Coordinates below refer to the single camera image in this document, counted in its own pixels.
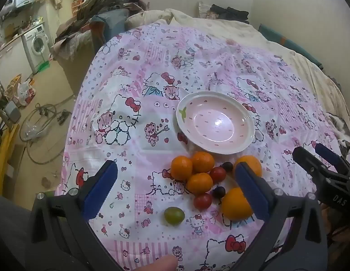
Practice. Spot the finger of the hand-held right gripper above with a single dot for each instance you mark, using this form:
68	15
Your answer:
307	161
330	155

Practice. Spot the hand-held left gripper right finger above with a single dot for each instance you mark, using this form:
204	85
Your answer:
252	194

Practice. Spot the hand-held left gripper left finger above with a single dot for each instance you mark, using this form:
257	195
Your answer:
101	192

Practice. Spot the large orange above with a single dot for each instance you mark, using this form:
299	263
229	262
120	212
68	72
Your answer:
254	165
234	206

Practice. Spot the red tomato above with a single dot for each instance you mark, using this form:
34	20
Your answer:
217	174
203	201

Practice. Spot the small orange tangerine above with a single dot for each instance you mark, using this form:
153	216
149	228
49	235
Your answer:
181	168
202	162
199	183

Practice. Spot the green tomato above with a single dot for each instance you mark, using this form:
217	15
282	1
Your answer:
174	216

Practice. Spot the pink and white plate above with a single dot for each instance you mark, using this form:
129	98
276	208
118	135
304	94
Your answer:
214	124

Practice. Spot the striped cat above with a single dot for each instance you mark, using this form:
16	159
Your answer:
340	127

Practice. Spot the teal pillow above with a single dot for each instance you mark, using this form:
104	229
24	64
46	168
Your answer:
293	46

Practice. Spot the grey box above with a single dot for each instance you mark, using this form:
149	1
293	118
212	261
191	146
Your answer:
12	111

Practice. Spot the white and red plastic bag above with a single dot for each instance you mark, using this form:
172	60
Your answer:
25	91

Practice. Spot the pink cartoon printed blanket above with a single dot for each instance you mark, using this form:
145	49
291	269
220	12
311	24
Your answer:
220	62

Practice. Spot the green dustpan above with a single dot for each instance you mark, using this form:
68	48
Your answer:
44	66

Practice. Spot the kitchen counter cabinet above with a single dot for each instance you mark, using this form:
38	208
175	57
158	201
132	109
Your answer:
8	62

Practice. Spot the white washing machine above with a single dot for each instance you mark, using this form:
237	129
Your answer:
36	43

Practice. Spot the pile of dark clothes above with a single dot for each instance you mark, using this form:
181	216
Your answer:
78	31

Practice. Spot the folded dark clothes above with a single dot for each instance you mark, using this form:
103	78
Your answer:
230	12

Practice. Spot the blue cloth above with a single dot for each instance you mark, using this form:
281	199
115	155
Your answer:
108	19

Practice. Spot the printed pillow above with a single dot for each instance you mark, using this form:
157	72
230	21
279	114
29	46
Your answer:
204	8

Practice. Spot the white water heater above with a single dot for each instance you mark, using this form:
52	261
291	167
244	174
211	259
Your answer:
9	2

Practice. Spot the yellow frame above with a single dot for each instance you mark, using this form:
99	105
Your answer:
5	152

